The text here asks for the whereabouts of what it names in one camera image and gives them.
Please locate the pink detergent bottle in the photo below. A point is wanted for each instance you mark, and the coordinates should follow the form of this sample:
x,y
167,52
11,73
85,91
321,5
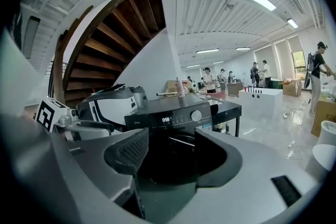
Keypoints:
x,y
181,87

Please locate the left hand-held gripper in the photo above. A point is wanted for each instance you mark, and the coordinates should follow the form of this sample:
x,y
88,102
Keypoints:
x,y
46,115

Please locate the wooden spiral staircase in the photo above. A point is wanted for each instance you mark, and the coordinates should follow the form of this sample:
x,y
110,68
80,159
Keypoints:
x,y
105,47

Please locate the brown wooden desk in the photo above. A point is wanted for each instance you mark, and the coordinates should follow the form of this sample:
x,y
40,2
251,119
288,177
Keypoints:
x,y
235,89

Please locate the black side table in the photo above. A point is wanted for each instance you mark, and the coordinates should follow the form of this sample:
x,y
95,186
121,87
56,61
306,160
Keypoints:
x,y
228,110

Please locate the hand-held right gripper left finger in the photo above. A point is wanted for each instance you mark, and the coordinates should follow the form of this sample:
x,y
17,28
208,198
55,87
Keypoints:
x,y
126,150

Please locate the large open cardboard box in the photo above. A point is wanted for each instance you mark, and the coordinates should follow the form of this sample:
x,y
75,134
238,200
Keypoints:
x,y
172,86

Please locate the white and black appliance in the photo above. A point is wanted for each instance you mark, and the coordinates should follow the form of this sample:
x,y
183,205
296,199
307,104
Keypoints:
x,y
113,107

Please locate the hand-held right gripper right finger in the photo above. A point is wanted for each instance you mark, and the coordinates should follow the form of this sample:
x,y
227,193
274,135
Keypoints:
x,y
249,178

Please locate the black square tray table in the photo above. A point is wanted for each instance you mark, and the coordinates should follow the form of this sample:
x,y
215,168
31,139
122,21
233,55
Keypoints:
x,y
147,115

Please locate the metal tube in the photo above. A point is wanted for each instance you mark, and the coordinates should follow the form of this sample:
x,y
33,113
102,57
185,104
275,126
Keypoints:
x,y
166,93

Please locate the white toilet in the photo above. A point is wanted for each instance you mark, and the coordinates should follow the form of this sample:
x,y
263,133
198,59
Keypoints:
x,y
328,133
323,160

